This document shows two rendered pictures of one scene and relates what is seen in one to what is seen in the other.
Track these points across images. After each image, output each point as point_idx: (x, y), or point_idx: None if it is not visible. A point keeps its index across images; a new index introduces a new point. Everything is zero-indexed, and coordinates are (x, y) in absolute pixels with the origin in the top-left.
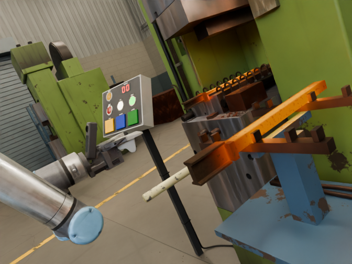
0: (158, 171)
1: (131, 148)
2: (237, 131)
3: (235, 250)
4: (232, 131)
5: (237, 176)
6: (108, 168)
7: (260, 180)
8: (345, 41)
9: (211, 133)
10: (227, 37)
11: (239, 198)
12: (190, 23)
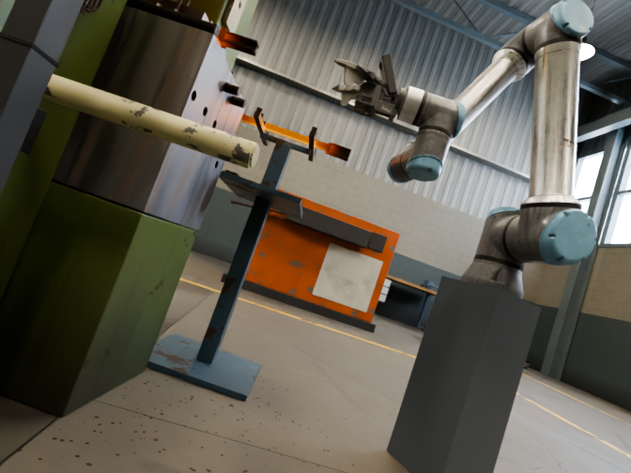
0: (47, 26)
1: (346, 101)
2: (238, 114)
3: (100, 324)
4: (237, 112)
5: (208, 161)
6: (372, 114)
7: (220, 171)
8: None
9: (246, 102)
10: None
11: (191, 193)
12: None
